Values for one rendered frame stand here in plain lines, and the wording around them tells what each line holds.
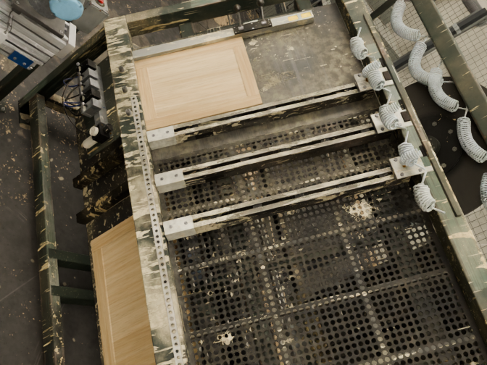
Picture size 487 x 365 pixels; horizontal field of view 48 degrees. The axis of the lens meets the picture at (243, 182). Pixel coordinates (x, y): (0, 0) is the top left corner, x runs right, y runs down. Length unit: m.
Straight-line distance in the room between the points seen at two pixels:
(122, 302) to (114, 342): 0.19
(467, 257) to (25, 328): 2.02
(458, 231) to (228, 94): 1.22
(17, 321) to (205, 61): 1.56
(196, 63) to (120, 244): 0.98
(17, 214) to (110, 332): 0.83
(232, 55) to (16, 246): 1.47
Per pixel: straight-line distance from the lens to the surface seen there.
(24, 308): 2.94
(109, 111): 2.77
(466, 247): 2.32
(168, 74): 2.83
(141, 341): 2.63
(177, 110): 2.69
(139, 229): 2.38
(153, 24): 3.10
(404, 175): 2.39
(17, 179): 3.26
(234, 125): 2.56
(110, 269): 2.85
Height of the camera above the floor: 2.30
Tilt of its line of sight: 27 degrees down
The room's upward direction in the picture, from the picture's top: 60 degrees clockwise
